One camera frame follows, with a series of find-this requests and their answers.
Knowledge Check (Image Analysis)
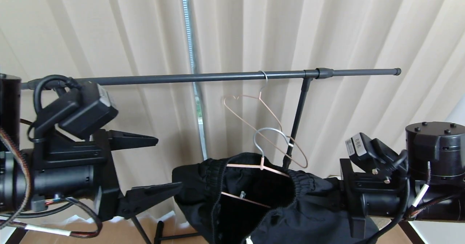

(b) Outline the black garment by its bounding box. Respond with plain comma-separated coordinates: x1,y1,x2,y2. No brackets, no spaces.
171,152,380,244

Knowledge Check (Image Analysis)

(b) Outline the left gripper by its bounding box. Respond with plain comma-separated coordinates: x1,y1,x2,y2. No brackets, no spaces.
29,129,183,222

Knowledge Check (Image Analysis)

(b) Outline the pink clothes hanger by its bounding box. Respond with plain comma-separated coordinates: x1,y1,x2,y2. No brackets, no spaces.
223,71,308,169
221,128,295,209

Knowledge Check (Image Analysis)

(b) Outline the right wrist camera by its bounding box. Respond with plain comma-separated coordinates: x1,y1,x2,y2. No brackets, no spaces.
345,132,409,184

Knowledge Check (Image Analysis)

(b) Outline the beige curtain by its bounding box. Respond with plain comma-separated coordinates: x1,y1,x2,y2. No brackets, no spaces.
0,0,465,224

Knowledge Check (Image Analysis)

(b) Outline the black clothes rack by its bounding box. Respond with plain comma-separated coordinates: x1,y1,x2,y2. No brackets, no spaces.
20,68,402,244

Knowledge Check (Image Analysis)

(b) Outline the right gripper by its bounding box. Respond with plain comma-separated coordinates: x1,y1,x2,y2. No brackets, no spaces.
340,159,405,238

